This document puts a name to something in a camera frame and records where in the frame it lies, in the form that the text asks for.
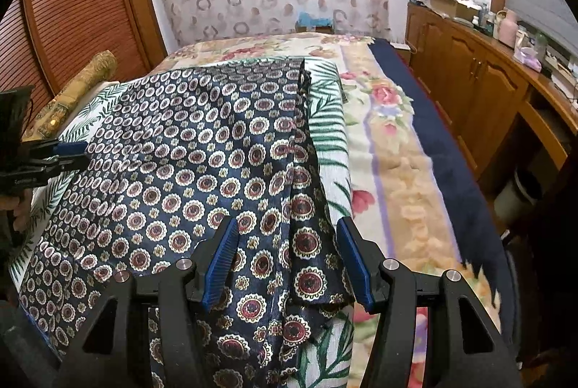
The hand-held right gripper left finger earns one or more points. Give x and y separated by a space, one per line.
221 266

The purple tissue pack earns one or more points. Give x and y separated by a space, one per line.
528 58

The cardboard box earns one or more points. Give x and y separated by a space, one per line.
451 4

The gold patterned bolster pillow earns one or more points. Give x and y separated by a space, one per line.
76 94

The pink bottle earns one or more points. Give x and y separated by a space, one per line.
508 26

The blue cloth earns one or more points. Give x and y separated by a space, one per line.
314 20

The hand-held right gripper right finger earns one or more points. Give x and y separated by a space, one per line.
356 266

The floral blanket with navy border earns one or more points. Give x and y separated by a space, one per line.
406 153

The leaf print bed sheet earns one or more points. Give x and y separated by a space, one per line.
332 144

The white waste bin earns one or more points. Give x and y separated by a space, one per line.
517 198

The person's left hand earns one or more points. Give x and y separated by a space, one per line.
20 214

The wooden louvred wardrobe door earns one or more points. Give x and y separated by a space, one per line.
86 4

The navy patterned satin pajama top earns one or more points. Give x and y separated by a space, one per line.
189 171

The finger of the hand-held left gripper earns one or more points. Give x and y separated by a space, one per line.
67 148
67 164

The wooden cabinet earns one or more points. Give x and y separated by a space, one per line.
469 72

